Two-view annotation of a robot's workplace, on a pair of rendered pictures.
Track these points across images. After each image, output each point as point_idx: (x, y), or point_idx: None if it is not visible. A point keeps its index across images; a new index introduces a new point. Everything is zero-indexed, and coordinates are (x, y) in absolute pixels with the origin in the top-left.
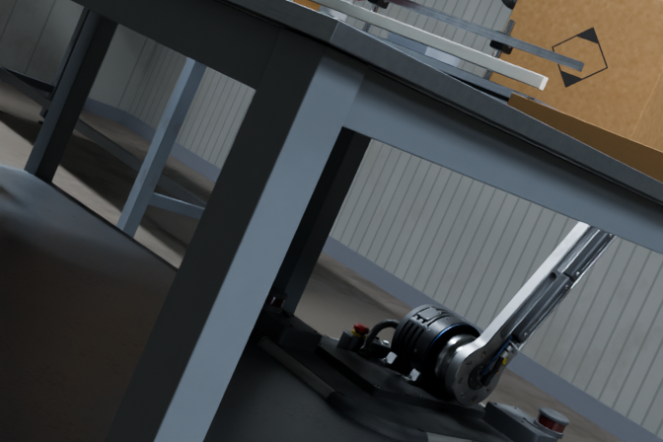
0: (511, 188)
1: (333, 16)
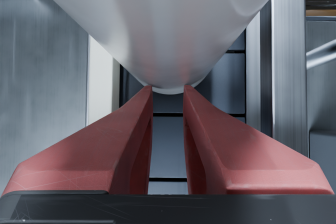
0: None
1: (143, 85)
